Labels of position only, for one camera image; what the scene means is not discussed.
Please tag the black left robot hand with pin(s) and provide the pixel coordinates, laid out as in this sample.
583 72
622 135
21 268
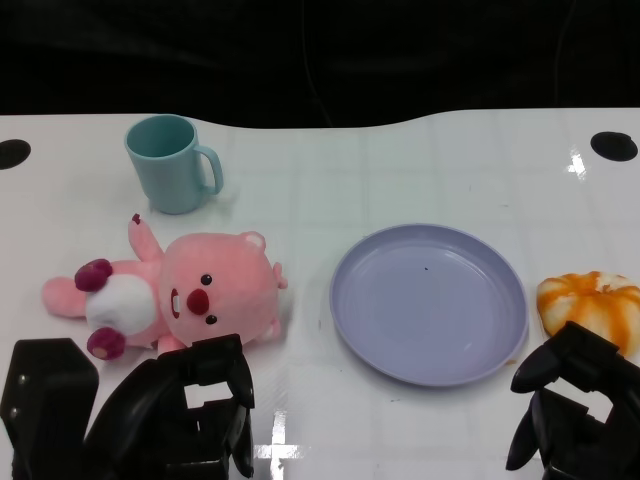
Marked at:
150 400

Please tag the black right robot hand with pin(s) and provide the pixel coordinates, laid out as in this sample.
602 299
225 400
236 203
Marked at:
590 365

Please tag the pink plush beaver doll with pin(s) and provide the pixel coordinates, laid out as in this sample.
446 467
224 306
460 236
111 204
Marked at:
225 280

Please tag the lavender plastic plate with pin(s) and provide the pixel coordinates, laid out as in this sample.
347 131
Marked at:
425 310

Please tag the orange white squishy bun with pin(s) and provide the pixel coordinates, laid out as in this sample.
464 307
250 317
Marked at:
590 305

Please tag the black table grommet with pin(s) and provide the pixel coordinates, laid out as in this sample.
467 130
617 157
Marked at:
12 154
614 146

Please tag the teal plastic mug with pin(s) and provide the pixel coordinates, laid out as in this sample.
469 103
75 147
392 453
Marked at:
167 175

